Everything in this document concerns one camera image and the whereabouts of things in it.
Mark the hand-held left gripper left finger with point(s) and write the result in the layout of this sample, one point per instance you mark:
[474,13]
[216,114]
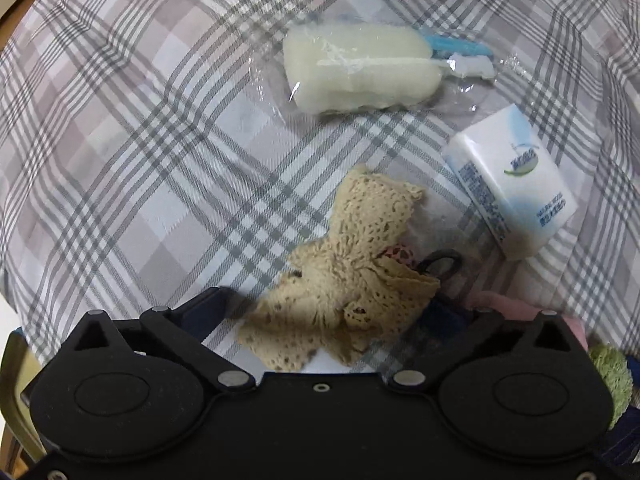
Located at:
[210,310]

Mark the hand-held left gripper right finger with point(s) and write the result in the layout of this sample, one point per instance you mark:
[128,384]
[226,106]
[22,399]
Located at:
[445,317]

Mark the pink plush toy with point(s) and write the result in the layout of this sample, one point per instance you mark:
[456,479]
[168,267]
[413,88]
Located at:
[500,300]

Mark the beige crochet lace doily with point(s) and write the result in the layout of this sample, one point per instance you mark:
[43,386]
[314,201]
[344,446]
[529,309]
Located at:
[360,220]

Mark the white tissue packet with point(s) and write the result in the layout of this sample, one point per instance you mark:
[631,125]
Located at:
[515,175]

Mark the gold metal tray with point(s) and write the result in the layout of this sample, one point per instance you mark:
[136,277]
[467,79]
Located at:
[22,375]

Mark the black loop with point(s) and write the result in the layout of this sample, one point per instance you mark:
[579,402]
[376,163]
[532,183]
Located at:
[445,254]

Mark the pink lace piece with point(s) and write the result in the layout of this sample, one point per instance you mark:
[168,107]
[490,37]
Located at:
[400,252]

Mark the green plush toy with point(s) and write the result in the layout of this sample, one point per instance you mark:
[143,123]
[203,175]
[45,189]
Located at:
[607,375]

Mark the grey plaid blanket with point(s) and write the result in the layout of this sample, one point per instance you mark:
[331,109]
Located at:
[150,135]

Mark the dark denim cloth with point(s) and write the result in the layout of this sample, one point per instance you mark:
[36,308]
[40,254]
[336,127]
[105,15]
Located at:
[627,435]

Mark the wrapped white sponge brushes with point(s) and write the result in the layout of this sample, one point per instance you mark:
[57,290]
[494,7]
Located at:
[350,70]

